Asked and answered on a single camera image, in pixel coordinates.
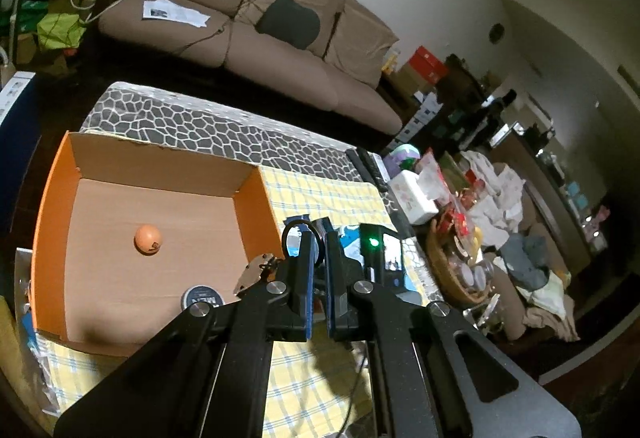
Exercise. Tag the green bag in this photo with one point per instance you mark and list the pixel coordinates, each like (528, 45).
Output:
(57, 28)

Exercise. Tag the white tissue pack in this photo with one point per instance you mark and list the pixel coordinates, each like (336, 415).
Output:
(412, 195)

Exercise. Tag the wicker basket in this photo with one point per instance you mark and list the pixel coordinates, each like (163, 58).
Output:
(447, 273)

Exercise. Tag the orange cardboard box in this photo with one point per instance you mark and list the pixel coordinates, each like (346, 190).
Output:
(150, 198)

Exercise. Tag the purple and green container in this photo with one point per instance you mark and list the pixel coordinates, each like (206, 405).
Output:
(405, 155)

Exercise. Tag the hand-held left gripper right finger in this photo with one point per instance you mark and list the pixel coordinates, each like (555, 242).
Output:
(328, 288)

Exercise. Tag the yellow checkered cloth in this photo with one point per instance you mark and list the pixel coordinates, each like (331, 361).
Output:
(320, 198)

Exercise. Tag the blue and white carton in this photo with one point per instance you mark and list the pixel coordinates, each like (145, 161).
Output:
(15, 117)

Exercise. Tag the dark round tin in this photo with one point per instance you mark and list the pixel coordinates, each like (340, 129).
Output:
(200, 296)

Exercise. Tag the orange ball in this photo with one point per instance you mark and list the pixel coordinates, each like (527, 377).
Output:
(148, 239)

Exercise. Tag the brown sofa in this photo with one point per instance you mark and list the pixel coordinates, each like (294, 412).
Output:
(280, 62)

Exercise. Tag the red box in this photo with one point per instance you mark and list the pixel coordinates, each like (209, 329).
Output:
(427, 63)

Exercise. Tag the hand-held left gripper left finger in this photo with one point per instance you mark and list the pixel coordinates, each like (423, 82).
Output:
(310, 278)

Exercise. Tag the dark cushion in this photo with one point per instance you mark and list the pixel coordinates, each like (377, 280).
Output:
(290, 20)

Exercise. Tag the white paper sheet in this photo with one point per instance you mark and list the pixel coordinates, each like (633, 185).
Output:
(172, 12)

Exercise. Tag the pile of clothes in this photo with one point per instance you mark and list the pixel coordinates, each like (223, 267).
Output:
(530, 258)

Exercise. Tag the black remote control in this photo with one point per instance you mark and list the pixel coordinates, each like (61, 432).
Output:
(367, 165)

